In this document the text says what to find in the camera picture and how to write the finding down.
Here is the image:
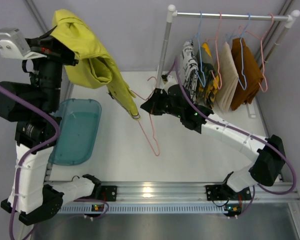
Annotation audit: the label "pink wire hanger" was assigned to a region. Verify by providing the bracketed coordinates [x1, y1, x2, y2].
[238, 13, 275, 94]
[131, 76, 161, 157]
[205, 11, 223, 90]

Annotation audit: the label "yellow-green trousers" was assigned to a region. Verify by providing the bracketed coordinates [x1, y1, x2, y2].
[51, 9, 140, 120]

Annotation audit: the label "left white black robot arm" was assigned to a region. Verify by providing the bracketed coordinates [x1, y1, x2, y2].
[0, 28, 102, 226]

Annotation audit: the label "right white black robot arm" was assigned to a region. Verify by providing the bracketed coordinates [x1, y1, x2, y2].
[140, 84, 285, 193]

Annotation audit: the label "black white print trousers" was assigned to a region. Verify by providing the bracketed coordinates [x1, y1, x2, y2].
[179, 40, 198, 102]

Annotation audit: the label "camouflage yellow trousers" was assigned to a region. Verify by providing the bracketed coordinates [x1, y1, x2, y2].
[196, 42, 220, 109]

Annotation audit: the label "beige trousers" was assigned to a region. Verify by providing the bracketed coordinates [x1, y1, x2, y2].
[215, 42, 239, 113]

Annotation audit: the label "brown trousers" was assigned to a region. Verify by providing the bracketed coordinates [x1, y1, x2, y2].
[230, 38, 264, 111]

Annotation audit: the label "teal plastic bin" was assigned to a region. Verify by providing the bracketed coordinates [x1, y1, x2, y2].
[48, 98, 102, 166]

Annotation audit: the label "white metal clothes rack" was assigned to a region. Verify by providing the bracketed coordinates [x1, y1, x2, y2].
[155, 4, 300, 88]

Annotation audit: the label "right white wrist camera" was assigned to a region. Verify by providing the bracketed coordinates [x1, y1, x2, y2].
[161, 74, 178, 92]

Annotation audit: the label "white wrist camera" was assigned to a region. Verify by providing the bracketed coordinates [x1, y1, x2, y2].
[161, 74, 178, 92]
[0, 27, 47, 60]

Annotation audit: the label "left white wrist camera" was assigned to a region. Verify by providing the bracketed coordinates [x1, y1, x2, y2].
[0, 27, 47, 60]

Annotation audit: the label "aluminium mounting rail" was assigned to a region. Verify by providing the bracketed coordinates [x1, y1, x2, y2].
[44, 181, 300, 204]

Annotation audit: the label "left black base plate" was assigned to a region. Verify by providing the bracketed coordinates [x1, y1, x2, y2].
[98, 185, 118, 202]

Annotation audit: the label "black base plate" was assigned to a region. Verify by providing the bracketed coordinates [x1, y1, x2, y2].
[205, 184, 252, 201]
[98, 185, 118, 202]

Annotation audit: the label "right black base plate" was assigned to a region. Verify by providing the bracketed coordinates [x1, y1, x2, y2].
[205, 184, 252, 201]

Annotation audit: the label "grey slotted cable duct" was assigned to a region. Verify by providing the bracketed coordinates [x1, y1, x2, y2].
[58, 203, 232, 215]

